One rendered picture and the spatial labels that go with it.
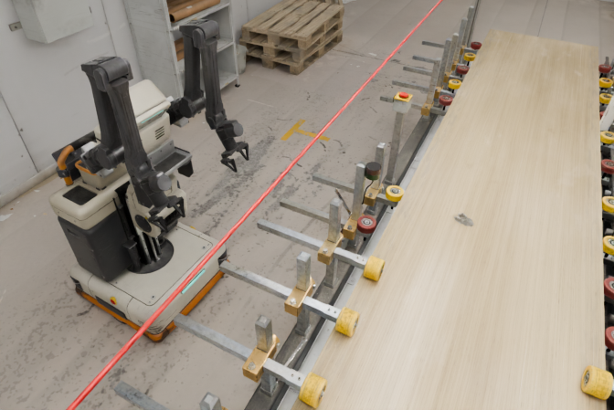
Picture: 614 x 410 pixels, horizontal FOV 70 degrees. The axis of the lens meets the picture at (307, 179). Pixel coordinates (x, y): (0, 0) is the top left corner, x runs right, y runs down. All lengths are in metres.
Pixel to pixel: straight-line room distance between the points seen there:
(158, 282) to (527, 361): 1.78
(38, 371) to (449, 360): 2.07
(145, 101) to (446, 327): 1.39
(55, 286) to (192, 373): 1.09
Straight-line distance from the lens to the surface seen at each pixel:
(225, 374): 2.50
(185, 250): 2.66
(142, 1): 4.03
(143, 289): 2.54
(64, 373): 2.75
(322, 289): 1.87
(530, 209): 2.16
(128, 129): 1.58
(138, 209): 2.17
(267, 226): 1.75
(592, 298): 1.90
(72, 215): 2.32
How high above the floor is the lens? 2.19
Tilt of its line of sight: 39 degrees down
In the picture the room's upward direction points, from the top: 1 degrees clockwise
